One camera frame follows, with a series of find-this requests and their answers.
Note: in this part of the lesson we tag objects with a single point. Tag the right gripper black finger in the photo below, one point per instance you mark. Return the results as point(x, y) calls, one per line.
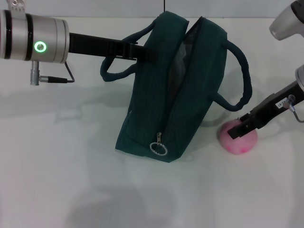
point(240, 131)

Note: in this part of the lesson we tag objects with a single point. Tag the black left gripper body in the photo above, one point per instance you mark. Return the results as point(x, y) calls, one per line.
point(95, 45)

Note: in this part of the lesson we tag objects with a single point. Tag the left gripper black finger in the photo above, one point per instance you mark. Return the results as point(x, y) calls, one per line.
point(147, 54)

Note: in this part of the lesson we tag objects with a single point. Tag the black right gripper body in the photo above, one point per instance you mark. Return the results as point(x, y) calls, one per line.
point(273, 107)

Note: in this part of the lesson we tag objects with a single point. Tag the pink peach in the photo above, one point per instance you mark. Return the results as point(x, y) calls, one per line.
point(240, 146)

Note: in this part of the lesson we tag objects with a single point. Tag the dark teal fabric bag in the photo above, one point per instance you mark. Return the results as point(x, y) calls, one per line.
point(152, 107)

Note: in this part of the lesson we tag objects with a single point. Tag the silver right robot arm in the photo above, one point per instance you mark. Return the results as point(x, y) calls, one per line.
point(287, 21)

